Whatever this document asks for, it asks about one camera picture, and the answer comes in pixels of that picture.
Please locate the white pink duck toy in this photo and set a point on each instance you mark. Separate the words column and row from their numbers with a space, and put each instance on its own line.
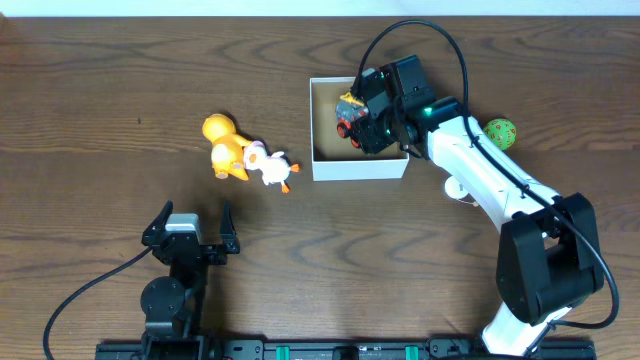
column 274, row 167

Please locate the green number ball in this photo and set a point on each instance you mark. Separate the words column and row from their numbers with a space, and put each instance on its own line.
column 502, row 132

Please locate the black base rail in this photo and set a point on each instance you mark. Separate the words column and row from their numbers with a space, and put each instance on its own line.
column 320, row 350

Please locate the white cardboard box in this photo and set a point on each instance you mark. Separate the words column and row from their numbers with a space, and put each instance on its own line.
column 334, row 158

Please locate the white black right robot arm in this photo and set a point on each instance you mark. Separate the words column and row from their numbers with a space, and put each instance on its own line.
column 549, row 258

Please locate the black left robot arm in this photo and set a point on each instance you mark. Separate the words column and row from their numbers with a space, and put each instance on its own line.
column 173, row 304

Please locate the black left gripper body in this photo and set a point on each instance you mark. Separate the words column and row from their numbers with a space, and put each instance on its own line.
column 187, row 245

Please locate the red grey toy truck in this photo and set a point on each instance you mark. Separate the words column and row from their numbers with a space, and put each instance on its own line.
column 349, row 109

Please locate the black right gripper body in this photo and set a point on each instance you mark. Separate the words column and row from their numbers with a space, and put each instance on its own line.
column 384, row 129

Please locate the white wooden rattle drum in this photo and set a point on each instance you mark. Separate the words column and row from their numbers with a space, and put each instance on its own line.
column 456, row 191

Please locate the orange dinosaur toy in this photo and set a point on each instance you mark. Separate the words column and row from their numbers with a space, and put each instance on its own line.
column 227, row 154

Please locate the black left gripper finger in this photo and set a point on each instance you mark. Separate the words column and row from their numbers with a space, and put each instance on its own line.
column 227, row 230
column 154, row 233

